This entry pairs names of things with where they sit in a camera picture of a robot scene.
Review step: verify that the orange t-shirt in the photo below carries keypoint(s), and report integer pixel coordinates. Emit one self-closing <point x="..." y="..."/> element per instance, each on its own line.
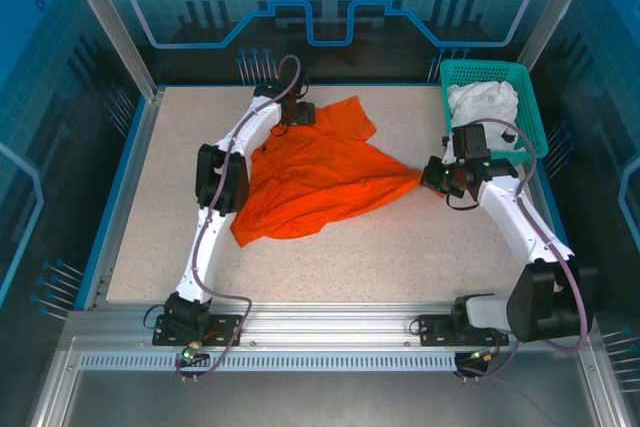
<point x="310" y="177"/>

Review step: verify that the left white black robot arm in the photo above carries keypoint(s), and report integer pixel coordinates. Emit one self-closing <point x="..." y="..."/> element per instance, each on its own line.
<point x="210" y="237"/>

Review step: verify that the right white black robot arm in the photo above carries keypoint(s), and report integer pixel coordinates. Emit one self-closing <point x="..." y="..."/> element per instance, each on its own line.
<point x="510" y="217"/>

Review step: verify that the white t-shirt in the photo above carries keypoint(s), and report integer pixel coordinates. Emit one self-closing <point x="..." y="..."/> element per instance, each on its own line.
<point x="480" y="102"/>

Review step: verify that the teal plastic basket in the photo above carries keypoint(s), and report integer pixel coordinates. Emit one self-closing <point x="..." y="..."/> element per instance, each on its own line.
<point x="530" y="97"/>

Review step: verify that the connector with green light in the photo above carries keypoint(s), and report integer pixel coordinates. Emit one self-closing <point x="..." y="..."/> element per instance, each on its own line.
<point x="190" y="353"/>
<point x="482" y="356"/>

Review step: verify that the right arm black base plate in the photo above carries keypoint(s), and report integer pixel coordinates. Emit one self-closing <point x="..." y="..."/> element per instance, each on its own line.
<point x="435" y="329"/>

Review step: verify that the aluminium cross rail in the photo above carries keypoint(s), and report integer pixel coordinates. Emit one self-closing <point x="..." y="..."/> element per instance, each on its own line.
<point x="325" y="322"/>

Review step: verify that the aluminium frame post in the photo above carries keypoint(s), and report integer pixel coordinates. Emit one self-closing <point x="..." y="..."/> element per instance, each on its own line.
<point x="558" y="7"/>
<point x="116" y="27"/>

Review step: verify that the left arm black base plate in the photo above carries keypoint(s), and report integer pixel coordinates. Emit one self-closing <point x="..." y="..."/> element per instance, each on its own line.
<point x="225" y="329"/>

